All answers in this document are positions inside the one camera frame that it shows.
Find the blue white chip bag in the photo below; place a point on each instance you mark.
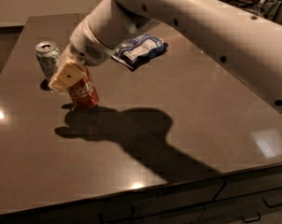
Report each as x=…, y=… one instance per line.
x=139, y=50

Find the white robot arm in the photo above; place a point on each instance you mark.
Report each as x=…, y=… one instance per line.
x=246, y=45

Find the black drawer handle left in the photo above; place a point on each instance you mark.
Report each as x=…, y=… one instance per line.
x=110, y=216

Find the green white 7up can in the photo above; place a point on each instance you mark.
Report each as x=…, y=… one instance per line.
x=47, y=54

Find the red coke can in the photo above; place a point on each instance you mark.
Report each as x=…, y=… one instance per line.
x=83, y=94

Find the dark drawer cabinet front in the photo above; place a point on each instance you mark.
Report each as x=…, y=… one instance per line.
x=219, y=200

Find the black drawer handle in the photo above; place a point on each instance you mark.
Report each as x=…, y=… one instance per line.
x=249, y=219
x=110, y=216
x=273, y=201

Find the black drawer handle middle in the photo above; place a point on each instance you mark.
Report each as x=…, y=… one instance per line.
x=249, y=219

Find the black drawer handle right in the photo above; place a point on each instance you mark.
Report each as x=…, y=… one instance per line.
x=273, y=201

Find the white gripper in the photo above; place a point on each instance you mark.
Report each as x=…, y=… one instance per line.
x=86, y=47

